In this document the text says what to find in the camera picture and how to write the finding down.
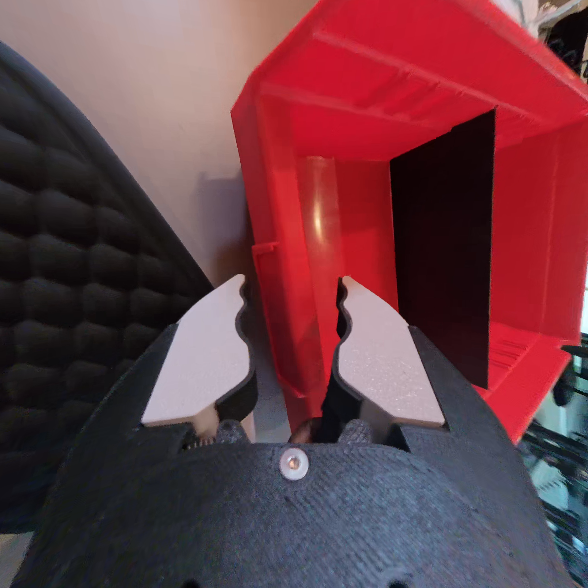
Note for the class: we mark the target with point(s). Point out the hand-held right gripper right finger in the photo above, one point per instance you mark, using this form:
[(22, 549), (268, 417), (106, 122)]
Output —
[(386, 367)]

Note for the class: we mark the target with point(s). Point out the black bin divider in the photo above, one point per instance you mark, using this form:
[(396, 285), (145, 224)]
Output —
[(441, 252)]

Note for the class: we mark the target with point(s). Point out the red plastic bin with divider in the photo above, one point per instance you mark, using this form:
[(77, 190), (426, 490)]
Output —
[(367, 69)]

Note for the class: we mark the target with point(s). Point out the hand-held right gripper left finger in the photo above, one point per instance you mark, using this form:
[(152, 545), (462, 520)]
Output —
[(202, 358)]

